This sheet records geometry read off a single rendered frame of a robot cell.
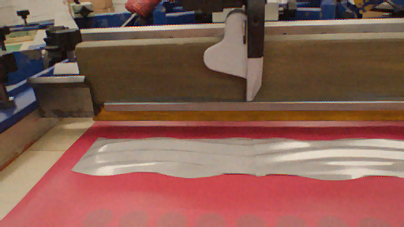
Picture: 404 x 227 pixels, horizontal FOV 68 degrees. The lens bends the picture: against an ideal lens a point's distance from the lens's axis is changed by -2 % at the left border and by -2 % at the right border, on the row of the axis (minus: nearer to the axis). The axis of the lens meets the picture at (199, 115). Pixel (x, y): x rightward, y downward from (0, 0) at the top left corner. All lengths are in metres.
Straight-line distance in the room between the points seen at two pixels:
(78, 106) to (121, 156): 0.09
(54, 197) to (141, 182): 0.08
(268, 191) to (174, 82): 0.16
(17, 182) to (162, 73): 0.18
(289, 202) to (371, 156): 0.11
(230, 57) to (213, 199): 0.14
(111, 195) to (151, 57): 0.15
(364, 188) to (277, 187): 0.07
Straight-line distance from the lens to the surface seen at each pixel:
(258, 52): 0.30
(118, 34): 0.60
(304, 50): 0.34
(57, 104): 0.39
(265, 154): 0.31
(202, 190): 0.27
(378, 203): 0.28
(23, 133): 0.39
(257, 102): 0.34
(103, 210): 0.27
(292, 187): 0.28
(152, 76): 0.35
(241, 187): 0.27
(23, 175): 0.35
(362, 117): 0.40
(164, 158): 0.31
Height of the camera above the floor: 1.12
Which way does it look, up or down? 24 degrees down
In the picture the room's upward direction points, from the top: 3 degrees counter-clockwise
